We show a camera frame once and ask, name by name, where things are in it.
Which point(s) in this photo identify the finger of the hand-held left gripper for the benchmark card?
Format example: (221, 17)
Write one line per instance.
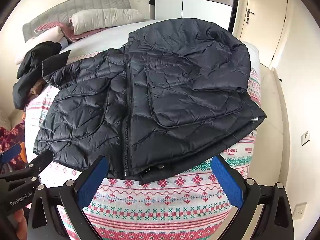
(11, 153)
(37, 163)

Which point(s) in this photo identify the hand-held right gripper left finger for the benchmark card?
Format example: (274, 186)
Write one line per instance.
(92, 181)

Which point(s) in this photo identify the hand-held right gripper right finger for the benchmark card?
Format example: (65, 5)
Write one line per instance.
(227, 182)

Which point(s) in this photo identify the black puffer jacket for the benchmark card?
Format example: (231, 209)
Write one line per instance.
(175, 80)

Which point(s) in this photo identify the black clothes pile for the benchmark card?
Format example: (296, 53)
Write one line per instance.
(35, 55)

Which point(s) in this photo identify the person's left hand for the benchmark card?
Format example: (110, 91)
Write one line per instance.
(18, 220)

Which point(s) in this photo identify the red floral cloth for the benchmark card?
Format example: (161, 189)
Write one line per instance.
(12, 135)

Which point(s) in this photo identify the red green patterned blanket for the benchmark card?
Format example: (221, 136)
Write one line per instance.
(162, 200)

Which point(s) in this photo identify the light pink pillow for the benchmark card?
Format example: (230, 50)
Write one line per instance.
(45, 36)

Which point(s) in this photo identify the pink quilted blanket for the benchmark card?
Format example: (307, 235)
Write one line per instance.
(50, 26)

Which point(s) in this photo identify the bed with grey sheet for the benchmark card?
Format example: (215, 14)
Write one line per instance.
(100, 40)

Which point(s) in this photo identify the beige pillow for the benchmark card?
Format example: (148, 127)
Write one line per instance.
(105, 18)

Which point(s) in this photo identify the grey quilted headboard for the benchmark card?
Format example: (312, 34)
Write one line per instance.
(87, 3)

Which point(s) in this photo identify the cream door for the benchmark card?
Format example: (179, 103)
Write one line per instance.
(262, 17)

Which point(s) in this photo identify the white and grey wardrobe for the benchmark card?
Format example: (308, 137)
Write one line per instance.
(200, 2)

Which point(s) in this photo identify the white wall socket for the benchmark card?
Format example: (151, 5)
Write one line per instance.
(299, 211)

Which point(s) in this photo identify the white wall switch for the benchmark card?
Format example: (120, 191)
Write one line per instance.
(305, 138)

